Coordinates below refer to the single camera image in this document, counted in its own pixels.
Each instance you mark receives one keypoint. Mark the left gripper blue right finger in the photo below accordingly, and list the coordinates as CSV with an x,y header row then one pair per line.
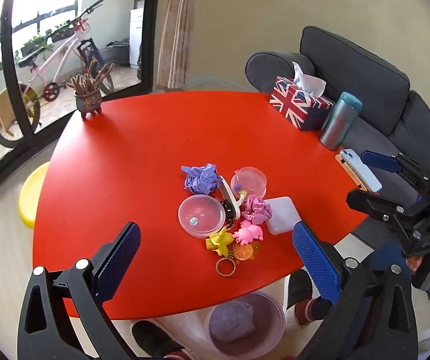
x,y
317,257

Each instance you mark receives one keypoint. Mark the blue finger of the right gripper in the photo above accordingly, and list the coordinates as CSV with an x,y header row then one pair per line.
x,y
376,207
381,161

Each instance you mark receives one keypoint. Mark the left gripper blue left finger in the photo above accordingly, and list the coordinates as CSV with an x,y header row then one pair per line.
x,y
113,260

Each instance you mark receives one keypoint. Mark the white square plastic lid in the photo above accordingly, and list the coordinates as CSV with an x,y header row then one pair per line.
x,y
284,215

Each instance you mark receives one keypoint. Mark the orange turtle keychain charm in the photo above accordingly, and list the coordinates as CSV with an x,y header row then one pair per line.
x,y
246,252

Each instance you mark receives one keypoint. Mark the pink pig toy keychain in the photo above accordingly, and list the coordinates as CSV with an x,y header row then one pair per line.
x,y
247,233

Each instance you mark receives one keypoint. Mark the pink paper ball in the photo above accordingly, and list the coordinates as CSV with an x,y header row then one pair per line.
x,y
256,210

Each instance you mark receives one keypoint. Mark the yellow rubber toy keychain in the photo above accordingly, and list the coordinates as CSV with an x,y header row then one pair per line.
x,y
219,242

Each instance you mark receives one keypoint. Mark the clear round lid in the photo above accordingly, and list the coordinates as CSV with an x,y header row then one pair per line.
x,y
201,215

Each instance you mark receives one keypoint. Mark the black retractable keychain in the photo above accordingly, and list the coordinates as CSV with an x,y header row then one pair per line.
x,y
231,213

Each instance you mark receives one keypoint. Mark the clear round plastic cup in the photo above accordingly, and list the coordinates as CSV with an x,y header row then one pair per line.
x,y
249,179

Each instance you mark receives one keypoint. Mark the white hook with black keychain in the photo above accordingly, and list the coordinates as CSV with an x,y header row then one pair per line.
x,y
227,193

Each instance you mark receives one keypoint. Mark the purple paper ball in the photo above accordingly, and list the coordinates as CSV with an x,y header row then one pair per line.
x,y
201,179

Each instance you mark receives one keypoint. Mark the pink trash bin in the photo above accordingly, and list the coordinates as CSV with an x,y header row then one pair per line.
x,y
246,328

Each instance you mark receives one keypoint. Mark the white smartphone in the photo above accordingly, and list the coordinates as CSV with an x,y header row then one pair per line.
x,y
364,174

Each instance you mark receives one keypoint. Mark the person's black shoe right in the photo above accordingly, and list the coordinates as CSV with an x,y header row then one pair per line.
x,y
302,307

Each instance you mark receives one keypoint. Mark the person's black shoe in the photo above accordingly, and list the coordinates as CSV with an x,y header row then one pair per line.
x,y
156,342
302,307

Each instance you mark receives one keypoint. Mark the wooden phone stand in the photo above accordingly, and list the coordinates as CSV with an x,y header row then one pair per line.
x,y
351,173

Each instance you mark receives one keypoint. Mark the grey sofa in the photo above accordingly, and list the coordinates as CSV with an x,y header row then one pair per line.
x,y
394,118

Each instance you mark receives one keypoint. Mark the teal metal tumbler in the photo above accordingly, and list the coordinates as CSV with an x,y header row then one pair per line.
x,y
339,121

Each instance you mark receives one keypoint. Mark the person's black shoe left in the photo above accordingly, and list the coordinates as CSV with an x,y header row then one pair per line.
x,y
156,342

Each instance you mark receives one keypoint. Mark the union jack tissue box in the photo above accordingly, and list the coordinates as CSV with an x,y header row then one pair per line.
x,y
301,100

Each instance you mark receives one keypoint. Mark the yellow round stool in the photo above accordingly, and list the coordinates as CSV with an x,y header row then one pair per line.
x,y
29,195

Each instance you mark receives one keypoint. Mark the potted succulent plant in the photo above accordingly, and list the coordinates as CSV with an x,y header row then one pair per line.
x,y
87,89

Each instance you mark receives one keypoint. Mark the white pink bicycle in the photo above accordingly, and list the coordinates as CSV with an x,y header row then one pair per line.
x,y
47,60

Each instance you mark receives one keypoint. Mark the beige curtain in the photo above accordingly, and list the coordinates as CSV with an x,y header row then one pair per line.
x,y
174,57

